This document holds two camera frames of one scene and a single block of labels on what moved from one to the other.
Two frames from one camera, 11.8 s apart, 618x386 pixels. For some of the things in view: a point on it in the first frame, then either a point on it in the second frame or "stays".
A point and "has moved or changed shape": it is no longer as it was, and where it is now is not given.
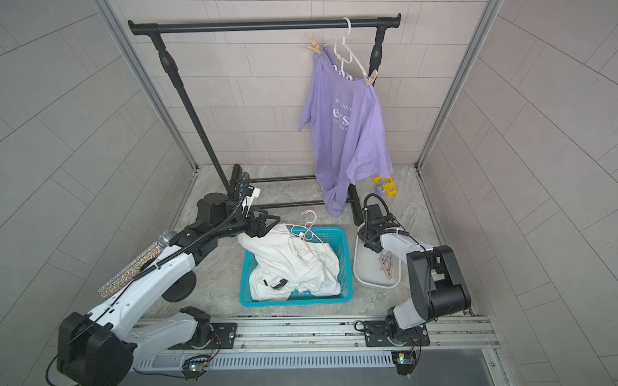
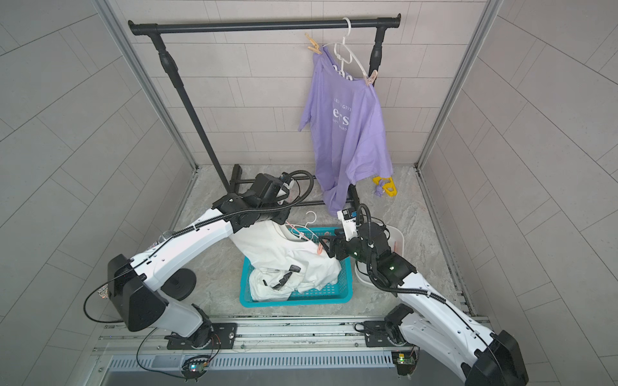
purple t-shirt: x=351 y=138 stays
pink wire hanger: x=303 y=236 has moved or changed shape
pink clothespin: x=372 y=78 stays
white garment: x=284 y=266 stays
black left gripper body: x=250 y=230 to x=279 y=215
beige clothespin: x=316 y=47 stays
